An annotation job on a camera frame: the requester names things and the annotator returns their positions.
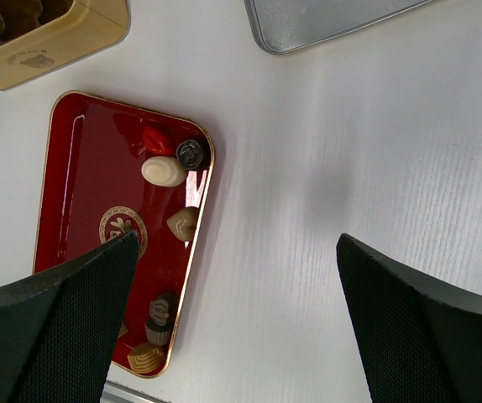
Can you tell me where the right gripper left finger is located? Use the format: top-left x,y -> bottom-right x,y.
0,231 -> 139,402

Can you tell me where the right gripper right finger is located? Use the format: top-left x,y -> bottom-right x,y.
336,233 -> 482,402

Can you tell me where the silver tin lid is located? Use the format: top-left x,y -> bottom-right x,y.
244,0 -> 426,55

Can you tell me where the gold leaf-embossed square chocolate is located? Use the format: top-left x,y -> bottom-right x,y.
118,322 -> 128,338

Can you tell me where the gold stepped square chocolate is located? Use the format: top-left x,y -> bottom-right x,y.
127,342 -> 165,374

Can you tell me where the dark cupcake chocolate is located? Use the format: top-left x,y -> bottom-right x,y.
145,317 -> 174,347

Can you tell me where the dark crown chocolate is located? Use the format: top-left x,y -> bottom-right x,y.
149,292 -> 178,326

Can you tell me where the beige heart chocolate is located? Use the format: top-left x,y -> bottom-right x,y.
166,207 -> 199,242

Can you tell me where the white oval chocolate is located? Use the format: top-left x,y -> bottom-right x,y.
141,156 -> 187,187

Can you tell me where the red lips chocolate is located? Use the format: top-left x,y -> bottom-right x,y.
142,126 -> 176,156

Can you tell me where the dark round chocolate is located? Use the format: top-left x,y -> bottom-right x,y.
176,139 -> 207,170

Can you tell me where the gold chocolate tin box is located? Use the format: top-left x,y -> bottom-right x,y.
0,1 -> 130,90

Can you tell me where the red rectangular tray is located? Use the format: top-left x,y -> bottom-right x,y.
33,91 -> 216,379

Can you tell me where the aluminium rail frame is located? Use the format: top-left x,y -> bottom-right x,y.
100,381 -> 166,403

